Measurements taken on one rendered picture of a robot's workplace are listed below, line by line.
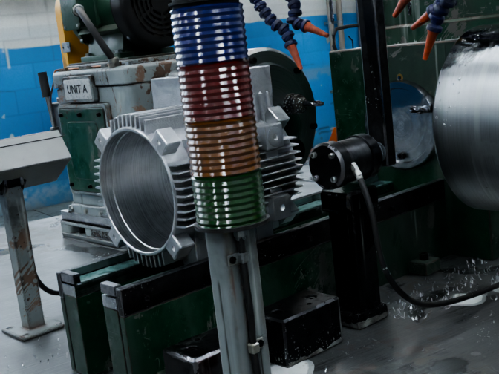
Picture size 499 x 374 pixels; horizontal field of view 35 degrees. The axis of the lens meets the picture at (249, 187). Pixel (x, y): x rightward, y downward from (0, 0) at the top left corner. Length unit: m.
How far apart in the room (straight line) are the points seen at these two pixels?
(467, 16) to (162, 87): 0.59
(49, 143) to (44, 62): 5.73
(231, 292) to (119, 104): 0.90
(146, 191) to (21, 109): 5.78
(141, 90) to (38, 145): 0.38
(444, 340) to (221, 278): 0.40
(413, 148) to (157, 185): 0.46
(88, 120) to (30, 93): 5.26
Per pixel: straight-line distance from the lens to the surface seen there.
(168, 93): 1.02
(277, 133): 0.98
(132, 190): 1.06
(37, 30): 6.90
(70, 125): 1.66
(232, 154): 0.63
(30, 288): 1.20
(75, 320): 1.00
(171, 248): 0.94
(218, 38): 0.63
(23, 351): 1.15
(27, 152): 1.16
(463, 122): 1.00
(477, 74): 1.01
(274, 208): 0.99
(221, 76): 0.63
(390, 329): 1.04
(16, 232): 1.17
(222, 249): 0.66
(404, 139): 1.33
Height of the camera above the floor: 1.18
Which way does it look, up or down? 10 degrees down
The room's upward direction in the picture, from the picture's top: 7 degrees counter-clockwise
